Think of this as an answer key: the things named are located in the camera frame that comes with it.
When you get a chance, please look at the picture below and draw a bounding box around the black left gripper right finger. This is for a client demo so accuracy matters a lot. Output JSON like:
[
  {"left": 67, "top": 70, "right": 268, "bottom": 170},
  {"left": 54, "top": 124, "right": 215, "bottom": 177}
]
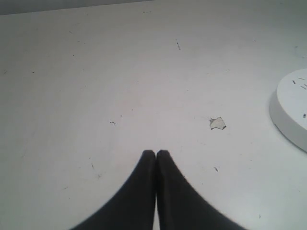
[{"left": 156, "top": 150, "right": 243, "bottom": 230}]

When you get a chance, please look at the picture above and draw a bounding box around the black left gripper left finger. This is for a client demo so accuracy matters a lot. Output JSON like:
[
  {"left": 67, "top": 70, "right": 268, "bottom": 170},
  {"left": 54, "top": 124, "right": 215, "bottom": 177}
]
[{"left": 74, "top": 150, "right": 156, "bottom": 230}]

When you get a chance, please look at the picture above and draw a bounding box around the white desk lamp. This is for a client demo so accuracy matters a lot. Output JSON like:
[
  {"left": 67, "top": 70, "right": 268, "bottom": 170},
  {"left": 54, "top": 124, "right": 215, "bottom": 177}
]
[{"left": 269, "top": 69, "right": 307, "bottom": 151}]

